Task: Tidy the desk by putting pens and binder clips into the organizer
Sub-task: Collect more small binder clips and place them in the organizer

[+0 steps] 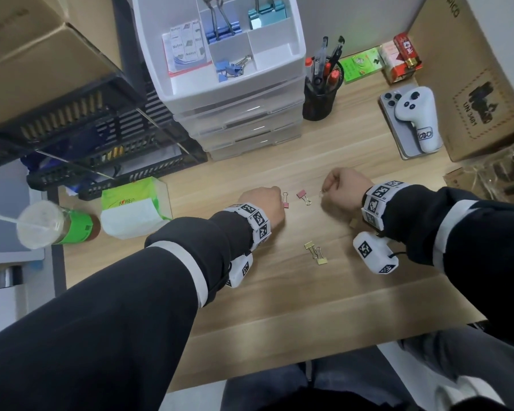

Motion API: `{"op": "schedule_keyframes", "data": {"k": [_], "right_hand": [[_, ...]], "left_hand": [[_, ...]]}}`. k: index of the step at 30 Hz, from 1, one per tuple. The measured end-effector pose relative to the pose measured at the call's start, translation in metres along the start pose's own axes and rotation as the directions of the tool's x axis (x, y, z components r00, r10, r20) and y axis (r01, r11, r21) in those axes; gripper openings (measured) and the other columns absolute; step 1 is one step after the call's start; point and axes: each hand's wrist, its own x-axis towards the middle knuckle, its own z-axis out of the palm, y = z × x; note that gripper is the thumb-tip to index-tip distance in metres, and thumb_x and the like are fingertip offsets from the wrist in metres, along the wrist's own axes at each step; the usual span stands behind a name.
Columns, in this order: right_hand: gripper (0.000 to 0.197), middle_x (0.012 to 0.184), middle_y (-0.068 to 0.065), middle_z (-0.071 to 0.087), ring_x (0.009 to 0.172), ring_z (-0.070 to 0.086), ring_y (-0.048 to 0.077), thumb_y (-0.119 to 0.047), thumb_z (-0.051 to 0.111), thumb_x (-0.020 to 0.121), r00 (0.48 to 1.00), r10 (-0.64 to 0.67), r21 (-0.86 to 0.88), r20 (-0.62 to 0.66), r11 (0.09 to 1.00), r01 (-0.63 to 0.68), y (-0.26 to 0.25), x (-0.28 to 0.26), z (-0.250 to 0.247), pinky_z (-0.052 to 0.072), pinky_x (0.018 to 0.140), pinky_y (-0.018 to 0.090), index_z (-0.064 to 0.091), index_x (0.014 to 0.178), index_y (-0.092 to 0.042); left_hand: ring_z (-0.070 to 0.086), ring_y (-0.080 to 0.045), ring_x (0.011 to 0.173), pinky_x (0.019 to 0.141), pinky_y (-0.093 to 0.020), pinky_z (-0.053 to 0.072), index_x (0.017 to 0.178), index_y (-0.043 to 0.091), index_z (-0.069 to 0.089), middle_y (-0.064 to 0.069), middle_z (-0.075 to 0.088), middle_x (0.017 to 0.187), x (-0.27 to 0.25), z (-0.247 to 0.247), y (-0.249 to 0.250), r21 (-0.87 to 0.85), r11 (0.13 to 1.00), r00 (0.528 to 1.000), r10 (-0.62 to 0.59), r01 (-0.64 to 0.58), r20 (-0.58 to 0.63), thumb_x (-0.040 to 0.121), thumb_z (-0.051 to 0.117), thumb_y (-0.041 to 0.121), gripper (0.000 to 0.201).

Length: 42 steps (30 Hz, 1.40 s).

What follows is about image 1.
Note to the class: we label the green flat box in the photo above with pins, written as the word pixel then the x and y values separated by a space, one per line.
pixel 362 64

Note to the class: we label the white marker wristband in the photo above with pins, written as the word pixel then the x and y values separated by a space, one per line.
pixel 379 201
pixel 257 220

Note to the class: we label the small blue binder clip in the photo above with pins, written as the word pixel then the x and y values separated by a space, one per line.
pixel 222 65
pixel 229 76

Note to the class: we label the gold binder clip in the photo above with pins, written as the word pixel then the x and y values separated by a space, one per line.
pixel 352 223
pixel 309 246
pixel 321 259

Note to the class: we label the large printed cardboard box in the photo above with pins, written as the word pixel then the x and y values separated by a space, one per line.
pixel 467 81

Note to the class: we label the person's left hand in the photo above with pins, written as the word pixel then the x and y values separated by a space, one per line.
pixel 261 203

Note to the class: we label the white drinking straw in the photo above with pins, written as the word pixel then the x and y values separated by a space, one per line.
pixel 13 221

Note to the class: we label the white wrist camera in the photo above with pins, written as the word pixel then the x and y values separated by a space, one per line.
pixel 375 252
pixel 240 271

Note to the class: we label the person's right forearm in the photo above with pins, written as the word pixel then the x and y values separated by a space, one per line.
pixel 475 239

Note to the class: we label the plastic drink cup green label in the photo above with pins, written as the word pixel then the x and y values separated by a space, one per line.
pixel 73 226

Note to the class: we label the black plastic basket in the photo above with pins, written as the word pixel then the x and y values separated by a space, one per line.
pixel 60 119

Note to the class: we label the white plastic drawer unit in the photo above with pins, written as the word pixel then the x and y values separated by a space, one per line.
pixel 240 111

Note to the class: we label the person's left forearm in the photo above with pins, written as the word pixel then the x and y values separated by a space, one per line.
pixel 111 321

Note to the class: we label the red pen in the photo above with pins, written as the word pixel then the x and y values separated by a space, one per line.
pixel 309 68
pixel 334 76

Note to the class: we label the person's right fingers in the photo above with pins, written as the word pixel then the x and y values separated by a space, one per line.
pixel 329 184

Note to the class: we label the pink binder clip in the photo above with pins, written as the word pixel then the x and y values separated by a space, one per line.
pixel 301 194
pixel 285 204

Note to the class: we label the white handheld controller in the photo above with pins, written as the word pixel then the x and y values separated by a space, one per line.
pixel 419 119

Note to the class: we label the person's left fingers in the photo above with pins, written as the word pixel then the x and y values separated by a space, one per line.
pixel 278 201

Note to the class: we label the large blue binder clip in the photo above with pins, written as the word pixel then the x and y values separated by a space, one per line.
pixel 218 25

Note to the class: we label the green and white tissue pack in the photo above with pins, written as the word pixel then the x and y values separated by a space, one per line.
pixel 128 209

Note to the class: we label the white and red box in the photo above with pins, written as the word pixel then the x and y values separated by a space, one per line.
pixel 394 64

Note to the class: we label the clear plastic packaging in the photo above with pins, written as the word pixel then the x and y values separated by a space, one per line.
pixel 501 175

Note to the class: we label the red small box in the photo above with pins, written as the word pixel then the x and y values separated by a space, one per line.
pixel 407 49

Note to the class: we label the silver smartphone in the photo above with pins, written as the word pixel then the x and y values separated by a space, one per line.
pixel 392 115

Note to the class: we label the person's left leg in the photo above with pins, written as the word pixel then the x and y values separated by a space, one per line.
pixel 325 380

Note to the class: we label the person's right hand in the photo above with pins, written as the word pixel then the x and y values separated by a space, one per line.
pixel 349 190

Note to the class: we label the black plastic tray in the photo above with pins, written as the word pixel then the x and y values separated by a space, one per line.
pixel 132 166

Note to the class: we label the black mesh pen holder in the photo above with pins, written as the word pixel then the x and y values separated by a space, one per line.
pixel 321 102

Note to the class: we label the white sticky notes pack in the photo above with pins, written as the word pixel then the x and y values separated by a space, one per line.
pixel 186 47

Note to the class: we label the plain cardboard box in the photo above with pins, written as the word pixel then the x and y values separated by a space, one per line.
pixel 34 55

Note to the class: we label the large teal binder clip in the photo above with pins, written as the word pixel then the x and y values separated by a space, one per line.
pixel 267 17

